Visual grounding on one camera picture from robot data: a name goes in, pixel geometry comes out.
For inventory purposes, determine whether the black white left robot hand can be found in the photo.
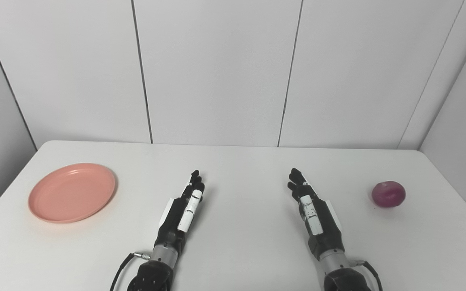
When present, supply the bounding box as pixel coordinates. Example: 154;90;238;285
155;170;205;254

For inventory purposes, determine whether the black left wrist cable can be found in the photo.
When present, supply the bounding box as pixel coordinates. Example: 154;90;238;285
109;251;151;291

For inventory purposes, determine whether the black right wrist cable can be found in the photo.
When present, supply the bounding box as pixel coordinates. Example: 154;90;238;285
350;259;383;291

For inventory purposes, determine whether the red onion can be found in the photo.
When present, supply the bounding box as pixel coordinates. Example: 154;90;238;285
371;181;406;209

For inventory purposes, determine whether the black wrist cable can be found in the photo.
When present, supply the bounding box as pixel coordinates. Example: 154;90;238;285
350;259;383;291
109;251;151;291

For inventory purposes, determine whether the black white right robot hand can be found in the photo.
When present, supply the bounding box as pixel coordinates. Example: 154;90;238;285
287;168;345;259

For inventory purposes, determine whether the pink round plate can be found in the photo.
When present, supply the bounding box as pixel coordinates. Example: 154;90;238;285
28;163;117;224

